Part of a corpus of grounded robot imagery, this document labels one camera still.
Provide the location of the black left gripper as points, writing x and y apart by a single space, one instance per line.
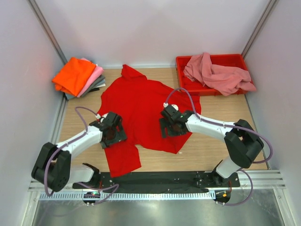
120 135

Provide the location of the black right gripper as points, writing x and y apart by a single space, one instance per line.
164 123

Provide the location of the red t shirt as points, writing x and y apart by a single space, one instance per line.
139 101

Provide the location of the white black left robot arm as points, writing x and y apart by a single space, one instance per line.
53 165

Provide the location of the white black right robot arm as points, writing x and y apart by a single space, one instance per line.
242 143

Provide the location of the red plastic bin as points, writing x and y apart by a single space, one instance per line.
194 87

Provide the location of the black folded t shirt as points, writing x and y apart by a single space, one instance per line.
93 90

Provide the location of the white folded t shirt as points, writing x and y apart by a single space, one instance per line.
99 86

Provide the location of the grey folded t shirt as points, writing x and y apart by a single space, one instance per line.
99 81

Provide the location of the teal folded t shirt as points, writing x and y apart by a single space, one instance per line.
68 97

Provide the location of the pink folded t shirt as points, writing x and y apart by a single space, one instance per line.
94 75

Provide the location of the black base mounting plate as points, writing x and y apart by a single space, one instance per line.
165 182

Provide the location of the orange folded t shirt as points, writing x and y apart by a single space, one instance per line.
73 76

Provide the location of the dusty pink crumpled t shirt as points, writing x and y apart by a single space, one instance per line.
225 79

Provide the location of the white slotted cable duct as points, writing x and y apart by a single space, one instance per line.
93 196

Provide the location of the aluminium frame rail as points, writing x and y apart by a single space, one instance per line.
261 179

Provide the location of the right corner aluminium post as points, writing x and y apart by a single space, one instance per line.
259 26

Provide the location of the corner aluminium post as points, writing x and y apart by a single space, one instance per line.
259 26
43 22

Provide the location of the left corner aluminium post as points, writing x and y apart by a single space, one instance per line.
43 22

